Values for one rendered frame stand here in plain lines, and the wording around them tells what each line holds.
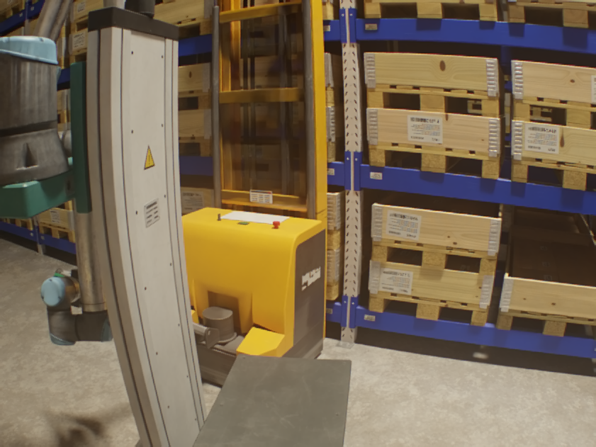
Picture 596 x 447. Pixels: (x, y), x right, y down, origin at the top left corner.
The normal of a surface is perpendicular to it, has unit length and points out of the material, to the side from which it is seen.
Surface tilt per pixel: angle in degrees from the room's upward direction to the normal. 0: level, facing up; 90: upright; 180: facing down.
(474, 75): 90
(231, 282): 74
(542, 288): 90
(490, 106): 90
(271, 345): 22
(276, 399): 0
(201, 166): 90
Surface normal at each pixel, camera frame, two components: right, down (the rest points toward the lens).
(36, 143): 0.76, -0.20
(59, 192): 0.99, 0.02
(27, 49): 0.70, 0.10
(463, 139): -0.50, 0.23
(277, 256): -0.47, -0.04
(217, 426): -0.02, -0.97
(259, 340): -0.20, -0.81
